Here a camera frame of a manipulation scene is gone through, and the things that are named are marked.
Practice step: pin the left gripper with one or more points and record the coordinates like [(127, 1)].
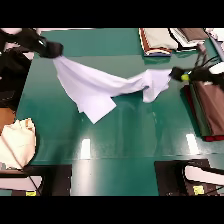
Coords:
[(51, 50)]

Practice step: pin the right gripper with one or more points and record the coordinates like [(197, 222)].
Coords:
[(180, 73)]

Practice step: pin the white shirt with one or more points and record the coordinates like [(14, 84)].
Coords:
[(90, 90)]

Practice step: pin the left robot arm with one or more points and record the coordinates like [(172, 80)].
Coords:
[(29, 38)]

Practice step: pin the white garment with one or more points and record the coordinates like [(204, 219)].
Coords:
[(217, 33), (182, 41)]

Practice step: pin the stack of folded clothes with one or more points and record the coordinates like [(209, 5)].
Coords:
[(150, 50)]

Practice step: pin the green garment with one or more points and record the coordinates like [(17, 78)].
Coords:
[(197, 110)]

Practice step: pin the grey-beige garment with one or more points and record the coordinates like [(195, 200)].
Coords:
[(160, 37)]

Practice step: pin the dark brown garment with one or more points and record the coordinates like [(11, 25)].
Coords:
[(195, 33)]

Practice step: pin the lavender garment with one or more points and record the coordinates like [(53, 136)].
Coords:
[(218, 48)]

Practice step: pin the red-brown garment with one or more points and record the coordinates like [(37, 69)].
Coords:
[(211, 106)]

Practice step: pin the black garment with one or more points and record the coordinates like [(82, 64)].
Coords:
[(13, 76)]

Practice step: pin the red garment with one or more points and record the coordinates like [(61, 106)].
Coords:
[(213, 138)]

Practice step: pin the orange-brown garment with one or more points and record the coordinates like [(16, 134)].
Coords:
[(6, 120)]

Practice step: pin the cream garment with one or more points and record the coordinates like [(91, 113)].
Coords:
[(18, 145)]

